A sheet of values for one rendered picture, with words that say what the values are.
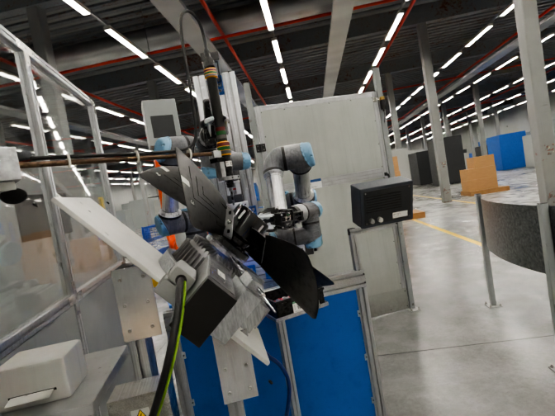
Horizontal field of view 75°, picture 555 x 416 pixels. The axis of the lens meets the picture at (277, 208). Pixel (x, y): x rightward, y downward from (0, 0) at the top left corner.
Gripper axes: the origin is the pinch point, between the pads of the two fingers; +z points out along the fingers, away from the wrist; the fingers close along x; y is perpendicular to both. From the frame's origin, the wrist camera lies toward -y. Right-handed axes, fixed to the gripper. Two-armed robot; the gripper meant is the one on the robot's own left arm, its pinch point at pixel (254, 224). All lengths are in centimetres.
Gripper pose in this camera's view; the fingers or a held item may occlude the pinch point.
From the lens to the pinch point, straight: 132.6
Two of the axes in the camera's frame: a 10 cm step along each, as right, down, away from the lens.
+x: 0.9, 9.9, 1.3
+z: -6.7, 1.6, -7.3
